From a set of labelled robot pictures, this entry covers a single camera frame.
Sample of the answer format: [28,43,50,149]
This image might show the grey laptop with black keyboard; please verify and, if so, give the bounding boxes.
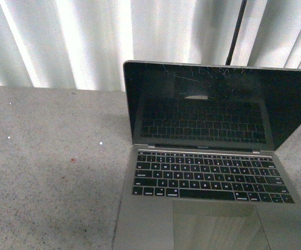
[113,61,301,249]

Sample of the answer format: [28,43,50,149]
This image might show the white corrugated curtain backdrop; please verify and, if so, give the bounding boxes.
[0,1,301,91]

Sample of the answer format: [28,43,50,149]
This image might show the black vertical pole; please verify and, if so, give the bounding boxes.
[225,0,247,66]

